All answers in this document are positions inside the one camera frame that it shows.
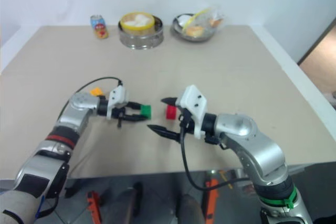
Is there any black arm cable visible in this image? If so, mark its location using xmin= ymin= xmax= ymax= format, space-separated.
xmin=179 ymin=126 xmax=251 ymax=191
xmin=59 ymin=77 xmax=124 ymax=121

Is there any green cube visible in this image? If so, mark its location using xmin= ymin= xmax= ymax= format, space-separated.
xmin=140 ymin=104 xmax=153 ymax=119

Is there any pale bread piece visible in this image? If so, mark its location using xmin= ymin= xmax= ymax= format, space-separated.
xmin=186 ymin=25 xmax=206 ymax=38

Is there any orange tool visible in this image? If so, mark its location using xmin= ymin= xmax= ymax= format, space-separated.
xmin=86 ymin=191 xmax=102 ymax=224
xmin=205 ymin=178 xmax=220 ymax=224

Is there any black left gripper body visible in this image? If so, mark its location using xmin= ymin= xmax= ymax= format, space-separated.
xmin=111 ymin=101 xmax=132 ymax=129

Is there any round steel steamer pot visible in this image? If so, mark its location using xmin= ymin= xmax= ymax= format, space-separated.
xmin=118 ymin=15 xmax=165 ymax=50

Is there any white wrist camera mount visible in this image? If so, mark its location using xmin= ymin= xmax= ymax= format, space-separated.
xmin=175 ymin=84 xmax=208 ymax=140
xmin=107 ymin=85 xmax=130 ymax=119

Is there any printed drink can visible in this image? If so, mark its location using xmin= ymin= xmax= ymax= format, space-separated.
xmin=90 ymin=15 xmax=109 ymax=40

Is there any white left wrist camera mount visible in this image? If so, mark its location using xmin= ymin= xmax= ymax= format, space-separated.
xmin=107 ymin=85 xmax=130 ymax=119

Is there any yellow-rimmed round container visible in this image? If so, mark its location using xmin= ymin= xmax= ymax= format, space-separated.
xmin=120 ymin=11 xmax=155 ymax=31

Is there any steel bowl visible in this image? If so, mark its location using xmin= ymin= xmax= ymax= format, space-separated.
xmin=171 ymin=13 xmax=219 ymax=43

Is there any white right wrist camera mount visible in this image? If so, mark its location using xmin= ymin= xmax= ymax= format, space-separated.
xmin=175 ymin=84 xmax=208 ymax=140

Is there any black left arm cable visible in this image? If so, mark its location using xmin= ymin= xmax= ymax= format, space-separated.
xmin=59 ymin=77 xmax=124 ymax=121

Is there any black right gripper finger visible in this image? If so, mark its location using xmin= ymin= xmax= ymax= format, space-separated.
xmin=160 ymin=97 xmax=182 ymax=108
xmin=146 ymin=124 xmax=182 ymax=144

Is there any white steamed bun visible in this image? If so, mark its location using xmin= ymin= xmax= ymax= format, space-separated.
xmin=133 ymin=14 xmax=149 ymax=27

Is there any red cube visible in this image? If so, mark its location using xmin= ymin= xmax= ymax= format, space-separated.
xmin=165 ymin=105 xmax=178 ymax=120

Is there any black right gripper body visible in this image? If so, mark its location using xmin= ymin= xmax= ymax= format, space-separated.
xmin=176 ymin=106 xmax=196 ymax=136

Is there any clear plastic bag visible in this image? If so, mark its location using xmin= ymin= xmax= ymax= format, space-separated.
xmin=183 ymin=5 xmax=227 ymax=39

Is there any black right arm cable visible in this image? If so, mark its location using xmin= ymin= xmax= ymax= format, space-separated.
xmin=179 ymin=126 xmax=251 ymax=191

